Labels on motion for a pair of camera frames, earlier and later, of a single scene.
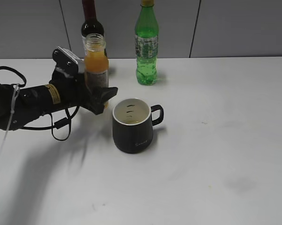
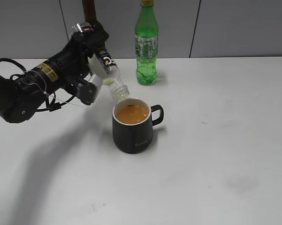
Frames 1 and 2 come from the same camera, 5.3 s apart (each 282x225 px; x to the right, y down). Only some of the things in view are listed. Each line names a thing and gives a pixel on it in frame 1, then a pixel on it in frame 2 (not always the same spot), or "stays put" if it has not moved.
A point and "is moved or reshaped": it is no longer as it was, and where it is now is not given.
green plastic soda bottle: [147, 38] stays put
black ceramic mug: [133, 123] stays put
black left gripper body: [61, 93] to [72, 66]
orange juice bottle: [96, 63] is moved or reshaped
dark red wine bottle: [91, 24] stays put
